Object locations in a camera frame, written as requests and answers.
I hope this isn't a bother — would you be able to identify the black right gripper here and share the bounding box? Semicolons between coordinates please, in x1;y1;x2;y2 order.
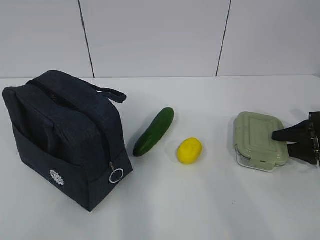
272;111;320;167

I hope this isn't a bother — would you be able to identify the dark blue lunch bag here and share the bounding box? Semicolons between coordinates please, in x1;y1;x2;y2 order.
2;70;133;212

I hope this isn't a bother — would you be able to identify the green cucumber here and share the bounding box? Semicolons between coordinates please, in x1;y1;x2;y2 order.
133;107;175;157

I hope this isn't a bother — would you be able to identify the yellow lemon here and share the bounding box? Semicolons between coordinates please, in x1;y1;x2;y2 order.
176;137;203;165

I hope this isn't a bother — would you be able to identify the green lid glass container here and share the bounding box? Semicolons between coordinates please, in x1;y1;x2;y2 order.
233;111;289;172

